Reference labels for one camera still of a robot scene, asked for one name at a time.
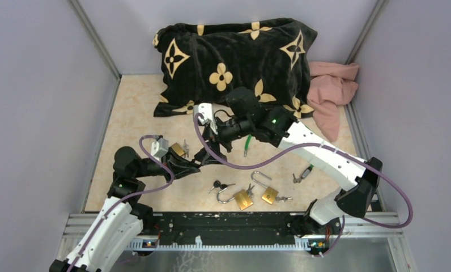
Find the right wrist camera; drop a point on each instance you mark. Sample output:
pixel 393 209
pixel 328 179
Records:
pixel 203 113

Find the black headed keys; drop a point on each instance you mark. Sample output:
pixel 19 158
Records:
pixel 217 185

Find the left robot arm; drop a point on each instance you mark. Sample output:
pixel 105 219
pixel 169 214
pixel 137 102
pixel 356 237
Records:
pixel 122 217

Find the keys of left padlock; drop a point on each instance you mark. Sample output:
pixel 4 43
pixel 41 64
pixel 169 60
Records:
pixel 249 191

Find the pink cloth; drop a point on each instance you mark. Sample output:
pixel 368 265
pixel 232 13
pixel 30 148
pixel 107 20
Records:
pixel 332 85

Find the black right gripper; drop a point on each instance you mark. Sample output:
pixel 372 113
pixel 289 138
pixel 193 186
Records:
pixel 213 144

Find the black floral plush blanket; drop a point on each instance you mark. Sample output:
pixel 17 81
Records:
pixel 203 63

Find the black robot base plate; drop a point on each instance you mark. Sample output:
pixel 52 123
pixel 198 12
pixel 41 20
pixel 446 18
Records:
pixel 234 231

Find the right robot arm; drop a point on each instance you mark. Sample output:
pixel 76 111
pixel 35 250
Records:
pixel 357 178

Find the silver padlock keys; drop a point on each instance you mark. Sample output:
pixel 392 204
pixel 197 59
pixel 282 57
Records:
pixel 186 149

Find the silver cable lock keys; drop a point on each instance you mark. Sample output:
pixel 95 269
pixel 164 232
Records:
pixel 303 175

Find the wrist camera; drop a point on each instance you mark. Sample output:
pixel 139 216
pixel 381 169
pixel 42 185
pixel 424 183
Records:
pixel 159 148
pixel 203 113

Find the keys of right padlock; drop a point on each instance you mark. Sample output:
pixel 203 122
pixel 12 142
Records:
pixel 283 199

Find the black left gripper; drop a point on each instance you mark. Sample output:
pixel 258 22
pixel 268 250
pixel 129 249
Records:
pixel 181 167

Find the green cable lock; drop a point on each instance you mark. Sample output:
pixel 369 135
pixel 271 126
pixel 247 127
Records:
pixel 246 145

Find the keys of padlock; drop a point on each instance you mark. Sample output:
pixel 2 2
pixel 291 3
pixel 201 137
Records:
pixel 283 199
pixel 249 191

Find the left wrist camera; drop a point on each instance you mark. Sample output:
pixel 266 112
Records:
pixel 159 148

